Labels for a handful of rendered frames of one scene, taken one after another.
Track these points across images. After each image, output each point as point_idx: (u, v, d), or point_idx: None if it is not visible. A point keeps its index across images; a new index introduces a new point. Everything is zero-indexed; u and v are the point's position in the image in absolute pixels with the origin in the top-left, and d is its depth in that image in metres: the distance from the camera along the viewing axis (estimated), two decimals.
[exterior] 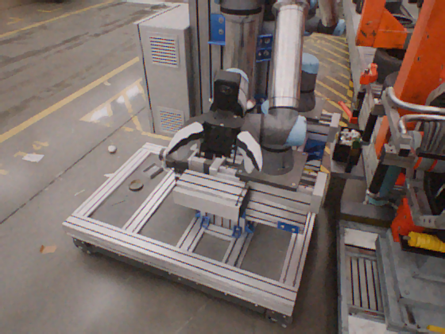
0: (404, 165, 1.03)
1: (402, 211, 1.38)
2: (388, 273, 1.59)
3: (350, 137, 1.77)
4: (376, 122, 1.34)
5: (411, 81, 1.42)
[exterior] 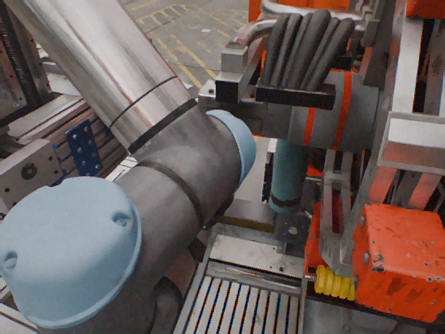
0: None
1: (312, 227, 0.78)
2: (308, 321, 0.99)
3: None
4: (260, 64, 0.74)
5: None
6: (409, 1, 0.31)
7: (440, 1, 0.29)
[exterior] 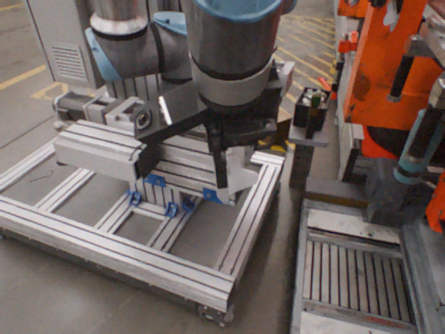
0: None
1: (444, 191, 1.03)
2: (419, 272, 1.24)
3: None
4: (411, 67, 0.99)
5: (379, 13, 1.12)
6: None
7: None
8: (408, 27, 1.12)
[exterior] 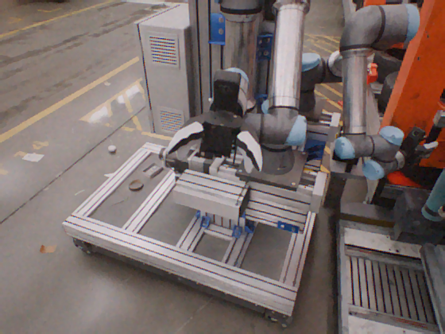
0: None
1: None
2: (439, 283, 1.55)
3: None
4: (439, 133, 1.26)
5: (411, 81, 1.42)
6: None
7: None
8: (434, 91, 1.43)
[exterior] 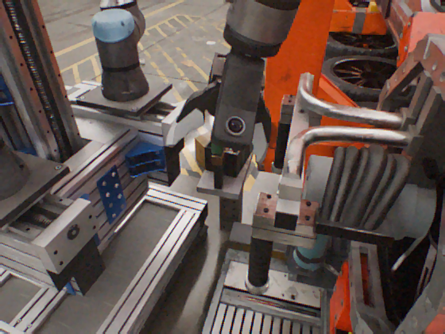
0: (296, 244, 0.45)
1: (340, 290, 0.80)
2: None
3: None
4: None
5: None
6: None
7: None
8: (310, 69, 0.92)
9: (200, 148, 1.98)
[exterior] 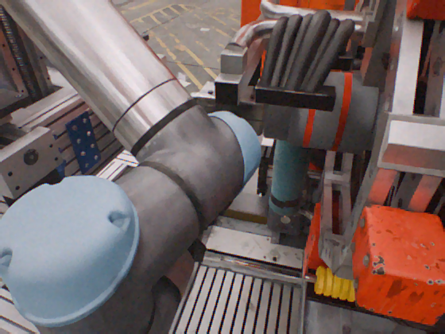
0: None
1: (312, 228, 0.78)
2: (309, 309, 1.02)
3: None
4: (260, 65, 0.74)
5: None
6: (410, 2, 0.31)
7: (441, 2, 0.29)
8: None
9: None
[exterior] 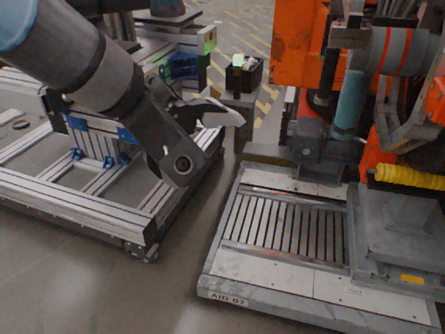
0: (357, 47, 0.75)
1: (369, 143, 1.10)
2: (357, 220, 1.34)
3: (243, 62, 1.59)
4: None
5: None
6: None
7: None
8: None
9: (215, 94, 2.30)
